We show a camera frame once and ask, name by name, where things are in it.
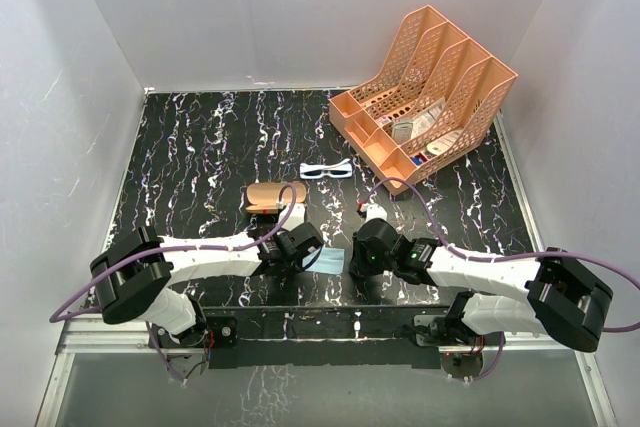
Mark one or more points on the peach plastic desk organizer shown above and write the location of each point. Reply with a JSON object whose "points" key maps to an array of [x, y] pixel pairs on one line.
{"points": [[435, 74]]}

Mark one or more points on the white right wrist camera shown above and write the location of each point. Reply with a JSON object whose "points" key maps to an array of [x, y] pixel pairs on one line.
{"points": [[370, 211]]}

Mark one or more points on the grey folded pouch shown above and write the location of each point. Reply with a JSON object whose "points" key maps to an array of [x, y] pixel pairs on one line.
{"points": [[402, 130]]}

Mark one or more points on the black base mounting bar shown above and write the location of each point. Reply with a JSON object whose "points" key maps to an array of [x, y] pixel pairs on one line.
{"points": [[334, 336]]}

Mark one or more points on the brown glasses case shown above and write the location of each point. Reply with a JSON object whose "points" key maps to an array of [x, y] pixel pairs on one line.
{"points": [[263, 197]]}

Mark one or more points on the red and blue small items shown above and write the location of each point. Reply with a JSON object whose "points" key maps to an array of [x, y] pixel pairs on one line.
{"points": [[419, 159]]}

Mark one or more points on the aluminium frame rail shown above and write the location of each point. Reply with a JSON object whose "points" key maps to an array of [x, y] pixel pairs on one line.
{"points": [[88, 334]]}

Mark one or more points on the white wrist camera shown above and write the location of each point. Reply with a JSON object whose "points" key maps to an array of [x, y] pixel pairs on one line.
{"points": [[370, 211], [296, 217]]}

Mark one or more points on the white round disc item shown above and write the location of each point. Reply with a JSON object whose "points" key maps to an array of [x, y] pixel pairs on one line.
{"points": [[442, 144]]}

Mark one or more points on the white sunglasses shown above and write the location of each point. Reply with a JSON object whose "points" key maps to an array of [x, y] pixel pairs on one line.
{"points": [[339, 170]]}

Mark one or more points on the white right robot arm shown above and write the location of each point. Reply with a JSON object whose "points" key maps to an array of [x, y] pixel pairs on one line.
{"points": [[547, 294]]}

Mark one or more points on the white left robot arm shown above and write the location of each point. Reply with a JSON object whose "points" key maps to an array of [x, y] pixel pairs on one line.
{"points": [[137, 273]]}

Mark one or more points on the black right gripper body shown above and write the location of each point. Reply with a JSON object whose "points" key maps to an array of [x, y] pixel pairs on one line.
{"points": [[368, 263]]}

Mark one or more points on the light blue cleaning cloth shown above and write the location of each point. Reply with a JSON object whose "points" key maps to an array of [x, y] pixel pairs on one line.
{"points": [[330, 261]]}

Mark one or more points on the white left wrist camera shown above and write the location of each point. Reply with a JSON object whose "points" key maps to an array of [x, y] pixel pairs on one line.
{"points": [[296, 217]]}

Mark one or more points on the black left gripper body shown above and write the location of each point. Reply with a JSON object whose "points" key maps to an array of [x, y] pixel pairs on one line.
{"points": [[294, 267]]}

